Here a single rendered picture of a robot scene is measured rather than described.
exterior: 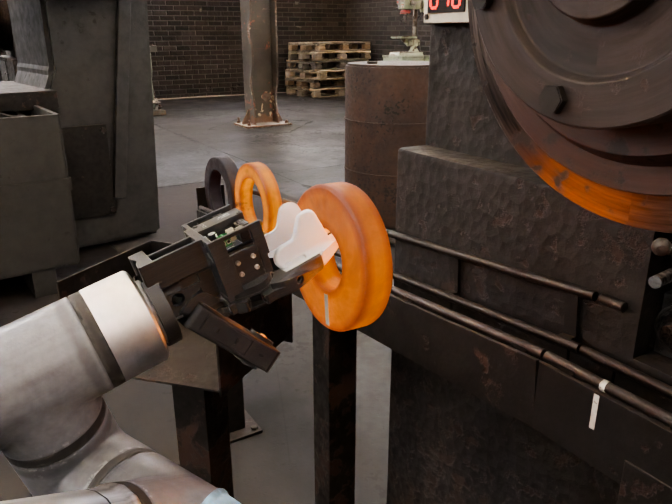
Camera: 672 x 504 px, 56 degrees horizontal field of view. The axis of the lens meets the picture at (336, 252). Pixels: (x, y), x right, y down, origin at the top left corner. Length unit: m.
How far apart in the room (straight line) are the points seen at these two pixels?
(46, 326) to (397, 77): 2.96
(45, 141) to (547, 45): 2.36
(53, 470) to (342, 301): 0.30
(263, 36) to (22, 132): 5.12
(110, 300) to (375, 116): 2.96
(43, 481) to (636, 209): 0.57
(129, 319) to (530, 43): 0.41
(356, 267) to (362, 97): 2.89
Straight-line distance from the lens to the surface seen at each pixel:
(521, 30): 0.60
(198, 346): 0.98
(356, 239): 0.60
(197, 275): 0.59
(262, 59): 7.56
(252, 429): 1.82
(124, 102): 3.32
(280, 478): 1.67
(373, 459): 1.73
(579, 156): 0.64
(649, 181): 0.60
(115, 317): 0.55
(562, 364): 0.73
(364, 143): 3.49
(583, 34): 0.56
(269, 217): 1.32
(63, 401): 0.57
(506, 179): 0.86
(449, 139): 1.02
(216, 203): 1.62
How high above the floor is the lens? 1.05
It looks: 19 degrees down
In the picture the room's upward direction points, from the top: straight up
